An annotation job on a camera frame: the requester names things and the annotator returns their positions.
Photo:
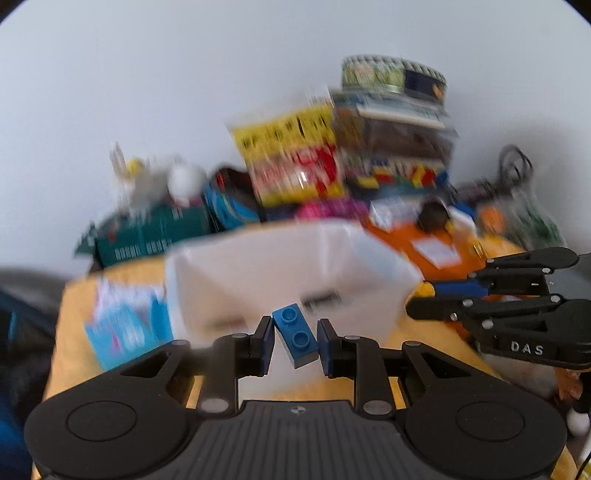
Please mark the clear toy bricks container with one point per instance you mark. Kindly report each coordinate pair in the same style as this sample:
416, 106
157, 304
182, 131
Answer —
388, 139

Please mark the orange cardboard box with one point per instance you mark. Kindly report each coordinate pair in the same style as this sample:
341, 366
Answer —
439, 255

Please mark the blue small brick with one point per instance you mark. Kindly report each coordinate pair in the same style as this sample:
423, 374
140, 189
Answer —
296, 335

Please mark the dark green crate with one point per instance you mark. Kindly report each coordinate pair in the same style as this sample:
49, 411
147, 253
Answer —
122, 237

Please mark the yellow red snack bag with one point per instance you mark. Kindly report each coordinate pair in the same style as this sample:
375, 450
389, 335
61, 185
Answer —
291, 156

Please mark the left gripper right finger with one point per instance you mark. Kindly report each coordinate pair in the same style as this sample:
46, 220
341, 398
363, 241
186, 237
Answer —
363, 361

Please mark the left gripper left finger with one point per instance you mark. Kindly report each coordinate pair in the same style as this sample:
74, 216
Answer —
229, 359

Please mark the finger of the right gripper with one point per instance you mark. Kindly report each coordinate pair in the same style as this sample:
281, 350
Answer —
456, 308
524, 273

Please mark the round decorated tin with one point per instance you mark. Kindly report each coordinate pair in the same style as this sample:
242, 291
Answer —
394, 75

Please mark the white plastic bag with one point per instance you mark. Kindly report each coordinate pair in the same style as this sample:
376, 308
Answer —
141, 184

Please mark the light blue small box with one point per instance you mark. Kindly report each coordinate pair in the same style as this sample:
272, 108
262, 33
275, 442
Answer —
127, 321

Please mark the blue black fabric bag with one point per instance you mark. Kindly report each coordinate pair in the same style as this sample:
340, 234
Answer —
30, 302

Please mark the white plastic storage bin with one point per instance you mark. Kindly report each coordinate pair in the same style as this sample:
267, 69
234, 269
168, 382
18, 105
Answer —
331, 269

